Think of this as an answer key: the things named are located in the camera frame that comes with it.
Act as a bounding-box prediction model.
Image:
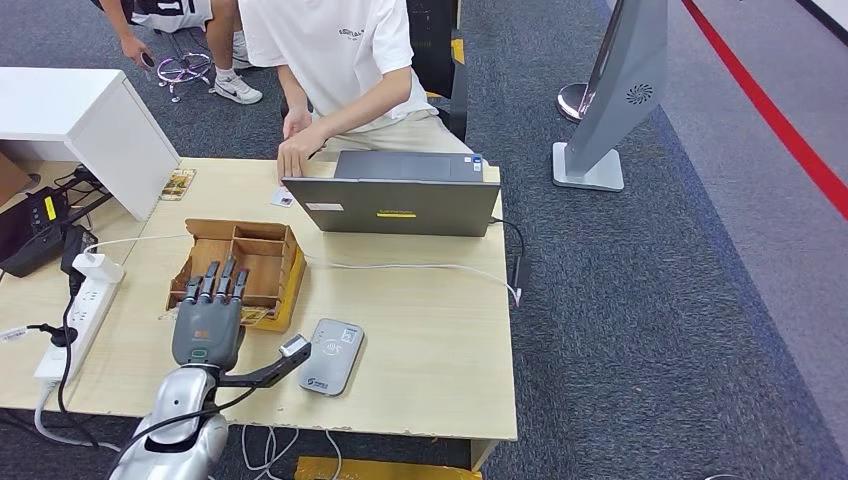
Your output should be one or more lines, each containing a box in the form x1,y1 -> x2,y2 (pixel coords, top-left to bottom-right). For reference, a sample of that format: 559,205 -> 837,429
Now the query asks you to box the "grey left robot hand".
170,258 -> 252,374

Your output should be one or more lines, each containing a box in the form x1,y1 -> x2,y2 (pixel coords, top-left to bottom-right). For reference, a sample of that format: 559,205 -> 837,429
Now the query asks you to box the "person's right hand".
281,109 -> 314,139
119,36 -> 155,70

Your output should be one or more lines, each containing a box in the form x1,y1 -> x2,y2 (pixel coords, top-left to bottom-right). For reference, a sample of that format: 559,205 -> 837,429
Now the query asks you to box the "person's left hand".
276,124 -> 329,180

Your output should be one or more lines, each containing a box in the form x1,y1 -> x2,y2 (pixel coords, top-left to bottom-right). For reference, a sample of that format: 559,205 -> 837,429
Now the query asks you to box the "person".
92,0 -> 265,107
237,0 -> 475,180

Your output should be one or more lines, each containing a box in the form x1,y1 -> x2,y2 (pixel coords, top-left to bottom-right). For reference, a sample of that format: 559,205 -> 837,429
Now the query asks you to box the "picture card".
158,168 -> 198,202

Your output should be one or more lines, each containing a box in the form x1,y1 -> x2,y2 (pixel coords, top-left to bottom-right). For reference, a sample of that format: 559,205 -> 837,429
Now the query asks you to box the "grey card reader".
296,317 -> 366,397

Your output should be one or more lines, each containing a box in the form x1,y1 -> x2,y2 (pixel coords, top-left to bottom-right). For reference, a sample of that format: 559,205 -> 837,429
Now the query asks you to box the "chrome stool base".
156,29 -> 215,104

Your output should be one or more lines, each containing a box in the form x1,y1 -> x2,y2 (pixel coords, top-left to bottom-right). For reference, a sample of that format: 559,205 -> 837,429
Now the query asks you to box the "white cabinet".
0,66 -> 182,222

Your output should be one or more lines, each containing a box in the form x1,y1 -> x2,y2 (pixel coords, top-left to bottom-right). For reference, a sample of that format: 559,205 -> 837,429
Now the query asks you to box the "yellow base tray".
190,243 -> 308,334

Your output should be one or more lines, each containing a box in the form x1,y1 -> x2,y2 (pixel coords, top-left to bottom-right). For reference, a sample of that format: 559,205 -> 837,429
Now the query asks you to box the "wooden compartment box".
165,218 -> 299,314

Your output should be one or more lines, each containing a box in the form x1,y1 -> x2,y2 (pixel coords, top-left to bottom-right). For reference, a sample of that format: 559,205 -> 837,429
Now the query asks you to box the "grey laptop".
281,150 -> 503,238

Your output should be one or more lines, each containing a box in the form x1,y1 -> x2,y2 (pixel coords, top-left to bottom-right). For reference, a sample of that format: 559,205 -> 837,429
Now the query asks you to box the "white charger block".
71,252 -> 126,285

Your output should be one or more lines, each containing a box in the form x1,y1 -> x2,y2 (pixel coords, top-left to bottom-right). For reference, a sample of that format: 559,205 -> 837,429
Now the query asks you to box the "white power strip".
33,274 -> 121,384

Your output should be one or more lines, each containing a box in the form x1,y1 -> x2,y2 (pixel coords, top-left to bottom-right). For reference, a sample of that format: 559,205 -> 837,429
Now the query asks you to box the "black power adapter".
60,225 -> 101,296

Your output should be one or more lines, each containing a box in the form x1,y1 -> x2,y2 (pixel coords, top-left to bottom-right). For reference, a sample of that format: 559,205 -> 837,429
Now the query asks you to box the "black chair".
405,0 -> 470,144

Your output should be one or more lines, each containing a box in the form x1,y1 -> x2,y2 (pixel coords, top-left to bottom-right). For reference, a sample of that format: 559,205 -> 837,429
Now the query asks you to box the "brown cardboard box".
0,150 -> 34,208

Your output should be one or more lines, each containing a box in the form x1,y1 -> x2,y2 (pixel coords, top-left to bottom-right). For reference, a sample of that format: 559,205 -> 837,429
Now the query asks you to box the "black device yellow label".
0,185 -> 74,278

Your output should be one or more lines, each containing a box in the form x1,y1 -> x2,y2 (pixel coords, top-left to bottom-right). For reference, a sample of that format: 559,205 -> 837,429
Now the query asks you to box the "chrome stanchion base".
556,82 -> 595,125

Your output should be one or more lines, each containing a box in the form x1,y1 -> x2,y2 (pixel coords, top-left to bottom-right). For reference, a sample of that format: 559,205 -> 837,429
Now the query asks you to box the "white desk leg panel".
470,438 -> 499,473

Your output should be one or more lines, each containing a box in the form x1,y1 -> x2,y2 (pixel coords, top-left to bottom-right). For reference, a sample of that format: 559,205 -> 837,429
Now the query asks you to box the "grey kiosk stand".
551,0 -> 670,193

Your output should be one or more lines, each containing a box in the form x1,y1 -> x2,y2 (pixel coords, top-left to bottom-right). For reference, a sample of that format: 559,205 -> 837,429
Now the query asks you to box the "black camera bracket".
215,347 -> 310,391

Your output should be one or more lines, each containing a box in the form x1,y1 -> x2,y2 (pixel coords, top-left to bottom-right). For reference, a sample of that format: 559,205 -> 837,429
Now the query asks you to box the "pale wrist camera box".
278,334 -> 313,360

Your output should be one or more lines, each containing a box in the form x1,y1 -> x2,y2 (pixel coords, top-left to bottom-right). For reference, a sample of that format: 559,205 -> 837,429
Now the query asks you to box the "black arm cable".
109,386 -> 257,476

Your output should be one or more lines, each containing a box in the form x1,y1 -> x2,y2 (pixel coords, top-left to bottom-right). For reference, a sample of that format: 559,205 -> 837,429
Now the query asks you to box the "black plug with cable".
26,291 -> 102,449

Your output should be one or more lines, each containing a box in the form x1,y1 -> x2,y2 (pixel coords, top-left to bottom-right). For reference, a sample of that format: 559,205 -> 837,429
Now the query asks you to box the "white charging cable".
82,233 -> 523,308

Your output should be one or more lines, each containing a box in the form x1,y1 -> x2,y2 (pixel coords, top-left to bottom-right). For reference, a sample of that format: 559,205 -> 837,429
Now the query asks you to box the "white power strip cord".
33,380 -> 125,456

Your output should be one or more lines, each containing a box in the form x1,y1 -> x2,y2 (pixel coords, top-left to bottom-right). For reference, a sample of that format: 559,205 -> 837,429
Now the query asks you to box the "black laptop power cable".
488,216 -> 533,297

